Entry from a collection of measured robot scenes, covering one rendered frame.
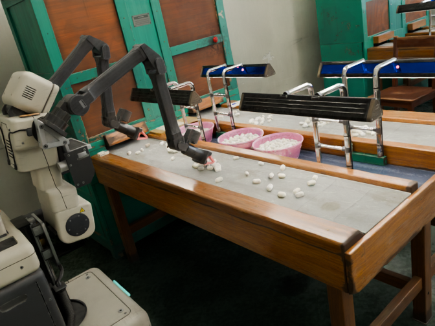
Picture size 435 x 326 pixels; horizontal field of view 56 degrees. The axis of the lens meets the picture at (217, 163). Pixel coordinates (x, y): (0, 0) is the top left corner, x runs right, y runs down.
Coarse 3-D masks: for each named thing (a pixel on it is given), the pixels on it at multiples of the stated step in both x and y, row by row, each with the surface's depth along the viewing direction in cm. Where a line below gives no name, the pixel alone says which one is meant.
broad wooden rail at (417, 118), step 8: (224, 104) 316; (384, 112) 226; (392, 112) 223; (400, 112) 220; (408, 112) 218; (416, 112) 215; (384, 120) 219; (392, 120) 215; (400, 120) 212; (408, 120) 209; (416, 120) 206; (424, 120) 203; (432, 120) 200
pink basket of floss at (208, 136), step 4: (192, 124) 281; (196, 124) 281; (204, 124) 279; (208, 124) 276; (212, 124) 271; (180, 128) 277; (184, 128) 279; (192, 128) 281; (208, 128) 276; (212, 128) 265; (184, 132) 279; (208, 132) 261; (212, 132) 268; (200, 136) 259; (208, 136) 263; (208, 140) 265
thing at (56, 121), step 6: (54, 108) 154; (48, 114) 153; (54, 114) 153; (60, 114) 153; (66, 114) 155; (42, 120) 153; (48, 120) 152; (54, 120) 152; (60, 120) 153; (66, 120) 156; (48, 126) 151; (54, 126) 150; (60, 126) 153; (66, 126) 156; (60, 132) 152
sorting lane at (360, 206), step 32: (160, 160) 231; (192, 160) 221; (224, 160) 212; (256, 160) 203; (256, 192) 171; (288, 192) 165; (320, 192) 160; (352, 192) 155; (384, 192) 150; (352, 224) 135
